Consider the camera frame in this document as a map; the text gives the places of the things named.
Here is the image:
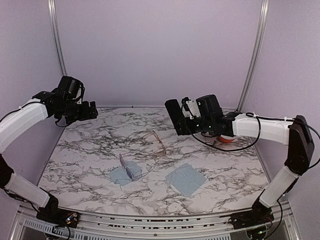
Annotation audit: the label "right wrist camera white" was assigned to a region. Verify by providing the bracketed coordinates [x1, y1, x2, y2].
[181, 97, 201, 120]

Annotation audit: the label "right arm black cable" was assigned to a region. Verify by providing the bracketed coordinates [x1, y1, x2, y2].
[189, 112, 320, 171]

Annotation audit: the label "striped flag glasses pouch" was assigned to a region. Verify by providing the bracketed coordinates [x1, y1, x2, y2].
[201, 133, 217, 146]

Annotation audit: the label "aluminium frame post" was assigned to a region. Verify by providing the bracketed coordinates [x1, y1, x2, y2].
[236, 0, 270, 112]
[47, 0, 68, 76]

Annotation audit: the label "pink frame sunglasses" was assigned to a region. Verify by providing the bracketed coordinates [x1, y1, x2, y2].
[135, 130, 167, 160]

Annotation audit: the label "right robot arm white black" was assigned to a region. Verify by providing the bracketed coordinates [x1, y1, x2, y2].
[165, 94, 319, 229]

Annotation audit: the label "black glasses case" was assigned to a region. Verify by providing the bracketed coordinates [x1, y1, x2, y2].
[164, 99, 190, 136]

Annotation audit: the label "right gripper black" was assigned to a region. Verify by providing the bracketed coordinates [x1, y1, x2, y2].
[174, 116, 213, 136]

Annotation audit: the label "right aluminium frame post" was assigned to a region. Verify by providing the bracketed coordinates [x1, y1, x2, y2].
[236, 0, 270, 112]

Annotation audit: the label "orange white bowl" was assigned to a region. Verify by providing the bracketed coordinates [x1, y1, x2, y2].
[217, 135, 236, 144]

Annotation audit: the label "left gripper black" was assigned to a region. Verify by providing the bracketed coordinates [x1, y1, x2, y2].
[56, 99, 98, 124]

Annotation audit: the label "left aluminium frame post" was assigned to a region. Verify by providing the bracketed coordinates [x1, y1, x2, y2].
[47, 0, 68, 76]

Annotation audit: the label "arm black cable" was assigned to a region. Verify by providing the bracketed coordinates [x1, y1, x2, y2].
[189, 112, 320, 171]
[54, 117, 76, 128]

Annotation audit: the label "clear purple lens sunglasses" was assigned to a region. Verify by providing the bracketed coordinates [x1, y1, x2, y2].
[119, 154, 149, 182]

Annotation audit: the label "front aluminium rail base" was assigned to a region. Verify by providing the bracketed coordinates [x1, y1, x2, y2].
[8, 201, 302, 240]

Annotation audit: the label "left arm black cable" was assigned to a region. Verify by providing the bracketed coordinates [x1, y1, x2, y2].
[54, 117, 76, 128]

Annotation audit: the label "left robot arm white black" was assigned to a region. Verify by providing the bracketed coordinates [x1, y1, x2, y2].
[0, 76, 98, 227]

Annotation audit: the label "blue cleaning cloth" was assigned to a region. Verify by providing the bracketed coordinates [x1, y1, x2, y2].
[108, 165, 133, 186]
[165, 163, 206, 197]

